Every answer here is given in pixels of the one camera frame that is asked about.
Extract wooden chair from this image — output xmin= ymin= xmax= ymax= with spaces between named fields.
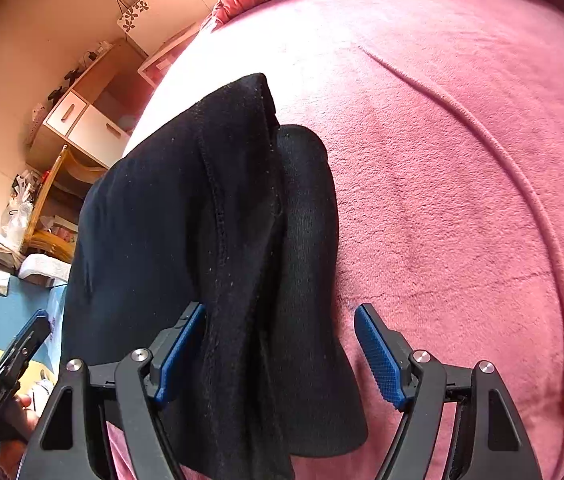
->
xmin=19 ymin=144 xmax=108 ymax=261

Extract pink fleece blanket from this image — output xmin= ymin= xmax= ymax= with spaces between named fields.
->
xmin=107 ymin=0 xmax=564 ymax=480

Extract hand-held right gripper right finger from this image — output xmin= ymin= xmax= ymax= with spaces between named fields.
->
xmin=354 ymin=302 xmax=545 ymax=480

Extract person's left hand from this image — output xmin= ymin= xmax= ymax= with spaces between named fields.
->
xmin=0 ymin=392 xmax=40 ymax=476

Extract white flower-print box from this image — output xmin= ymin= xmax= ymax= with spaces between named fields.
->
xmin=117 ymin=0 xmax=203 ymax=58

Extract clear plastic bag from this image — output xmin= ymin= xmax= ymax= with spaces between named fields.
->
xmin=1 ymin=199 xmax=39 ymax=247

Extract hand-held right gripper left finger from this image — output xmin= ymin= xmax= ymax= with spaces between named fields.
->
xmin=17 ymin=301 xmax=207 ymax=480

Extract black pants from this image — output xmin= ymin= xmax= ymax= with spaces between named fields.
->
xmin=59 ymin=72 xmax=369 ymax=480

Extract wooden desk with white drawers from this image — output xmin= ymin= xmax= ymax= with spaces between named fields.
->
xmin=27 ymin=37 xmax=153 ymax=171

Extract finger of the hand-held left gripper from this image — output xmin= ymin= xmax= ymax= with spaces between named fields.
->
xmin=0 ymin=309 xmax=53 ymax=396

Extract white folded cloth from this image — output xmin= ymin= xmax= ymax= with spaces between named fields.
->
xmin=16 ymin=252 xmax=72 ymax=287

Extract blue mat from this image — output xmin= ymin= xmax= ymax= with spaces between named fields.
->
xmin=0 ymin=275 xmax=68 ymax=361

